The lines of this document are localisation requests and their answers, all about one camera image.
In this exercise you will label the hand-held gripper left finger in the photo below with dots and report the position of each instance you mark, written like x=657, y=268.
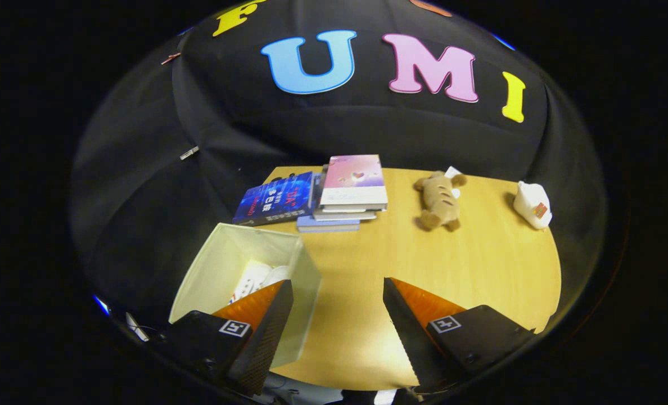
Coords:
x=269, y=343

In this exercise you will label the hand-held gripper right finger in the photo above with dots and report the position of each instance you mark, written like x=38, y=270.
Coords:
x=413, y=337

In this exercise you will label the white canvas shoe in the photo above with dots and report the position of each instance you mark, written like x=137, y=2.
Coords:
x=249, y=278
x=278, y=274

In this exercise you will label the pale green fabric storage box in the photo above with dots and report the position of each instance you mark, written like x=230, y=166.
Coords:
x=210, y=270

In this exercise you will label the light blue book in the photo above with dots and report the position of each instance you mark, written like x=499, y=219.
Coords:
x=325, y=226

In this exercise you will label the brown plush toy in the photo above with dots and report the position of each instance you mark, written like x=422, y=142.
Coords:
x=439, y=199

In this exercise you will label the dark blue book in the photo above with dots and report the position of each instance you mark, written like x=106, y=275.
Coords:
x=275, y=199

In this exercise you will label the pink cover book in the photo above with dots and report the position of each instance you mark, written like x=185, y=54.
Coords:
x=351, y=180

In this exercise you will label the bright computer screen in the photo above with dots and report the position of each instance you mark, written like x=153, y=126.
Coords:
x=101, y=305

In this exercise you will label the silver clip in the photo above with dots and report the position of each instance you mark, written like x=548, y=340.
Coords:
x=189, y=152

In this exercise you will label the black backdrop cloth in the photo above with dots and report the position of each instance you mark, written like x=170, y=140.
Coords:
x=368, y=129

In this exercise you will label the red clip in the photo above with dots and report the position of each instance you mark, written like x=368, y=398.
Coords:
x=171, y=58

